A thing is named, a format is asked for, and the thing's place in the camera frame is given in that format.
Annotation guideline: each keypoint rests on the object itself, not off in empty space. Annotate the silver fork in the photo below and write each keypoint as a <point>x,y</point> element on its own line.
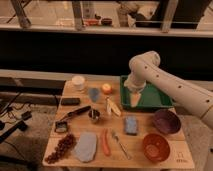
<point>116,138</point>

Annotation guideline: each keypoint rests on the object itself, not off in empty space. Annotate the orange apple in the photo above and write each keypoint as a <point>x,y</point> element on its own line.
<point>106,88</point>

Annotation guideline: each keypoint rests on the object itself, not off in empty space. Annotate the small blue grey cloth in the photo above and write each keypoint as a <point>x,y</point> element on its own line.
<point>94,94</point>

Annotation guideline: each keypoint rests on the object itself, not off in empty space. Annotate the black rectangular block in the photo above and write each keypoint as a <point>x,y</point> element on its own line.
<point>70,101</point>

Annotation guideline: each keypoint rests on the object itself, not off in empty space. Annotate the small black square container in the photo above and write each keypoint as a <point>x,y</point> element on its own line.
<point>61,127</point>

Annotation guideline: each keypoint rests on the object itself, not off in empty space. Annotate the black handled knife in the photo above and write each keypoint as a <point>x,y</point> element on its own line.
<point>76,112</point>

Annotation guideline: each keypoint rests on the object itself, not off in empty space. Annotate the purple bowl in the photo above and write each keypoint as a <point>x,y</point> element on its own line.
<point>166,121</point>

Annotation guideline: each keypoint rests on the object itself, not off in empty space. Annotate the white cup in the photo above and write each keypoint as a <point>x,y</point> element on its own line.
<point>78,82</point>

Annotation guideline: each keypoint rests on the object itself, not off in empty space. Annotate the blue sponge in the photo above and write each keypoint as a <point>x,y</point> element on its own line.
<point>131,127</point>

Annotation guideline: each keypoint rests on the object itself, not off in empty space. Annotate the small metal cup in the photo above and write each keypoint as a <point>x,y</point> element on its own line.
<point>94,115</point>

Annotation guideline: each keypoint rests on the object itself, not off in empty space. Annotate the bunch of red grapes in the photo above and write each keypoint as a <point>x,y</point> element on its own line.
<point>63,146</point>

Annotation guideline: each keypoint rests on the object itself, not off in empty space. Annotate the orange carrot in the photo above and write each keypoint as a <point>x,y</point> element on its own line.
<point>104,142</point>

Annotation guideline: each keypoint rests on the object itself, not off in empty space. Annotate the red bowl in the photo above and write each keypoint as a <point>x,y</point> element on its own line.
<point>155,148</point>

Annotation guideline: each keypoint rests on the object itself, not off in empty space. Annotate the cream gripper fingers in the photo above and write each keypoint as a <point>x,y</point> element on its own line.
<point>134,99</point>

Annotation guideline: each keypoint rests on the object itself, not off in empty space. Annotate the green plastic tray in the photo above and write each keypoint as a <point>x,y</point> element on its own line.
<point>151,97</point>

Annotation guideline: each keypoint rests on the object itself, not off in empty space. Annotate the peeled banana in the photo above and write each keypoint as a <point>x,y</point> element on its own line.
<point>112,108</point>

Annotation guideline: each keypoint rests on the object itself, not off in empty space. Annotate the wooden folding table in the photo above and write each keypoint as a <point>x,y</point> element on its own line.
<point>180,156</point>

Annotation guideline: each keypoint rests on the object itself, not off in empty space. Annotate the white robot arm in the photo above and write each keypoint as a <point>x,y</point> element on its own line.
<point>145,68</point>

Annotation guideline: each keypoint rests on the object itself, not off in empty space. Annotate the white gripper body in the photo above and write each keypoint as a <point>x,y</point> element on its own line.
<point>132,87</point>

